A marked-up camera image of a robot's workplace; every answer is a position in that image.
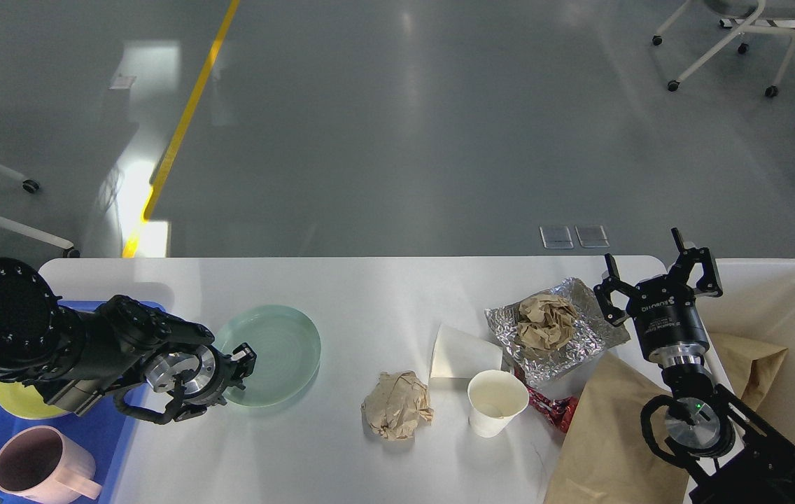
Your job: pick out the crumpled paper on foil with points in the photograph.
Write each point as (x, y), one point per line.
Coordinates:
(547, 322)

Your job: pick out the white office chair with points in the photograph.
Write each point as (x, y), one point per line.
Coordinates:
(749, 17)

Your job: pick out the beige plastic bin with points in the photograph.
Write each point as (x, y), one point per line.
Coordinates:
(789, 301)

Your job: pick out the floor socket cover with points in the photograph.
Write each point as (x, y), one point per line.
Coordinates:
(556, 237)
(592, 236)

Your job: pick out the brown paper bag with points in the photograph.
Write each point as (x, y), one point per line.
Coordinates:
(604, 458)

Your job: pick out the red snack wrapper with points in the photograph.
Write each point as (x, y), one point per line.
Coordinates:
(558, 412)

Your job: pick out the white paper cup upright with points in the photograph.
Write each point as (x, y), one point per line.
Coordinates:
(495, 398)

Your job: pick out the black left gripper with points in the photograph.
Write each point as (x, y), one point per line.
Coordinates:
(202, 375)

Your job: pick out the crumpled brown paper ball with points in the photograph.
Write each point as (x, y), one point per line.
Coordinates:
(397, 406)

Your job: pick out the floor socket cover right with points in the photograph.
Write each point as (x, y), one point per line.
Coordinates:
(592, 236)

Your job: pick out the light green plate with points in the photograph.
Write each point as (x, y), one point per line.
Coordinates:
(288, 348)

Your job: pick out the aluminium foil sheet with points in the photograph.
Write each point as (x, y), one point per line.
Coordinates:
(593, 335)

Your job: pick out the floor socket cover left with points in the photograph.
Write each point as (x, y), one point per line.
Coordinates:
(556, 237)

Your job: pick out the pink mug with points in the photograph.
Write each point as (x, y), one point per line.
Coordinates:
(43, 465)

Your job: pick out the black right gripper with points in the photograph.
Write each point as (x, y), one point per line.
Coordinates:
(667, 318)

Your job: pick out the brown paper in bin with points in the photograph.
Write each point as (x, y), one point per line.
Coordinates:
(750, 365)

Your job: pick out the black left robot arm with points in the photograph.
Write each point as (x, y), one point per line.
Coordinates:
(75, 358)

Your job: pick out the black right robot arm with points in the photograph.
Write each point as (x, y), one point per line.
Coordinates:
(731, 453)

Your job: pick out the yellow plate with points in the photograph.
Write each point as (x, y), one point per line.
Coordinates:
(25, 402)

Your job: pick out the blue plastic tray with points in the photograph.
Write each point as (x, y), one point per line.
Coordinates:
(103, 432)

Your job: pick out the flattened white paper cup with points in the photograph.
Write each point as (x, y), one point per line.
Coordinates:
(459, 355)

